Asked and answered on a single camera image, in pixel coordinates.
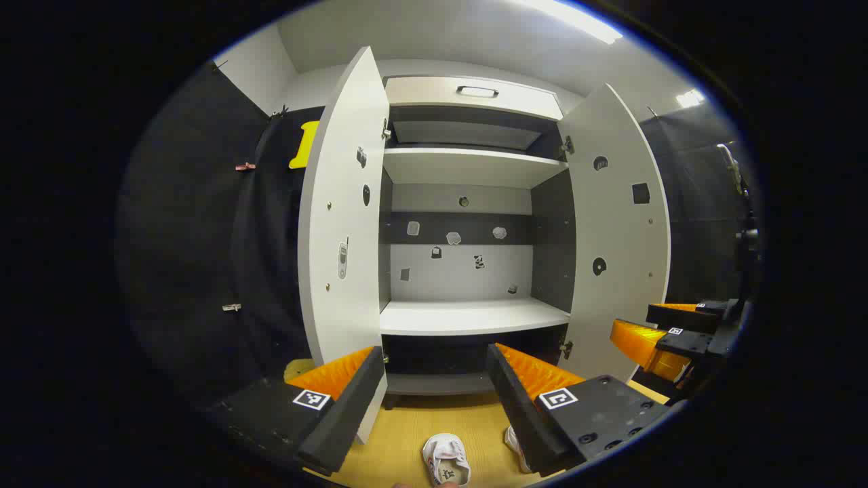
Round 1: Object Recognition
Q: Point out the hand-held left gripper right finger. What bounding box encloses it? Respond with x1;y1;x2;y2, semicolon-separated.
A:
486;342;673;477

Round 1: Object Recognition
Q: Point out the white shoe cabinet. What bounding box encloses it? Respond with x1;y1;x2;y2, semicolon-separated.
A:
297;46;672;445

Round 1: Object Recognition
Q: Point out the white shoe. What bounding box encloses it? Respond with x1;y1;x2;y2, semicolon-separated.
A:
504;426;533;473
422;434;472;487

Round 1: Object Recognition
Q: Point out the black backdrop cloth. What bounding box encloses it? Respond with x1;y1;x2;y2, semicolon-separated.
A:
115;61;757;407

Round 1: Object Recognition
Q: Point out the white cabinet drawer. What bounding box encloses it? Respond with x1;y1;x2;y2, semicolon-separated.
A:
384;76;565;121

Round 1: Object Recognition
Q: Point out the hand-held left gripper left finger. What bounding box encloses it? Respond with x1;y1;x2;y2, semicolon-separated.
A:
207;346;389;476

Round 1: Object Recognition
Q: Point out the white shoe cabinet door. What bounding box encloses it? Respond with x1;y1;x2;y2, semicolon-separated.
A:
557;83;672;384
297;46;391;445

